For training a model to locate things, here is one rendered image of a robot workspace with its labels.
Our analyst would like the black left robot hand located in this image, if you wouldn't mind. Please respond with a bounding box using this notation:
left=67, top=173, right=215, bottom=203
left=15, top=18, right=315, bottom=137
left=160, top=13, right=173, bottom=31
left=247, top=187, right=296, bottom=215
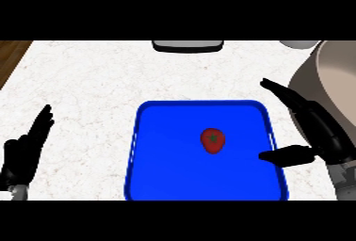
left=0, top=104, right=57, bottom=192

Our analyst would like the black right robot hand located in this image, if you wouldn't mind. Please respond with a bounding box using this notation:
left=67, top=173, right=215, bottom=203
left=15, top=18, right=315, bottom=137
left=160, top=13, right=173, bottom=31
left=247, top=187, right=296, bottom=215
left=258, top=77, right=356, bottom=168

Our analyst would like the large beige pot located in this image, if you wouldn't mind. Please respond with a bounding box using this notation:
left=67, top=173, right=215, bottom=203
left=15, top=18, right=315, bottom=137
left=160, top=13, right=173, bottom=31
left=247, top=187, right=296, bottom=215
left=287, top=40, right=356, bottom=164

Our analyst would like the red tomato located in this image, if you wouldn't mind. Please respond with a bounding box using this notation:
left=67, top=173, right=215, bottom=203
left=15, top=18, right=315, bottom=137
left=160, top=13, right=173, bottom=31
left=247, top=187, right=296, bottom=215
left=200, top=127, right=227, bottom=155

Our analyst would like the blue plastic tray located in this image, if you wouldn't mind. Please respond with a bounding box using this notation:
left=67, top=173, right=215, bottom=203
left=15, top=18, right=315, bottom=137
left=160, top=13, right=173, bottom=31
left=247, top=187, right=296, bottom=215
left=123, top=99, right=292, bottom=201

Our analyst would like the pale grey round object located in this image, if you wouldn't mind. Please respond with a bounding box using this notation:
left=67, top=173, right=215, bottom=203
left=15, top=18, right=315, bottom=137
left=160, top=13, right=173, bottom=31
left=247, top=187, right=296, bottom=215
left=278, top=40, right=323, bottom=50

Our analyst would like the grey and black appliance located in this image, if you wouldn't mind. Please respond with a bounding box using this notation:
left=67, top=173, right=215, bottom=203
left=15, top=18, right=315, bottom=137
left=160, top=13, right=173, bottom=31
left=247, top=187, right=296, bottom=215
left=153, top=40, right=227, bottom=54

